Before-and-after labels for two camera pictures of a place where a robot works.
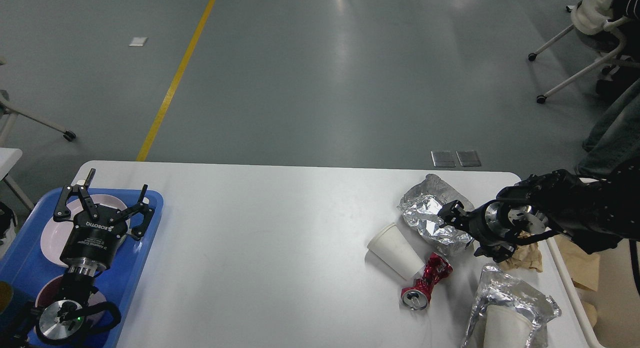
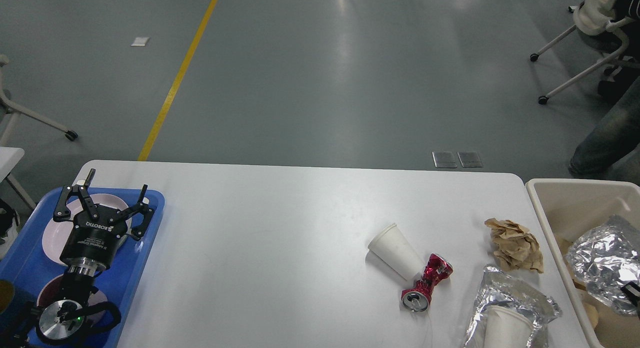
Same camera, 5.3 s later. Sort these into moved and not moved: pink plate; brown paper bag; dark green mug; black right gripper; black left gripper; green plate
Moved: brown paper bag; black right gripper
Not moved: green plate; pink plate; dark green mug; black left gripper
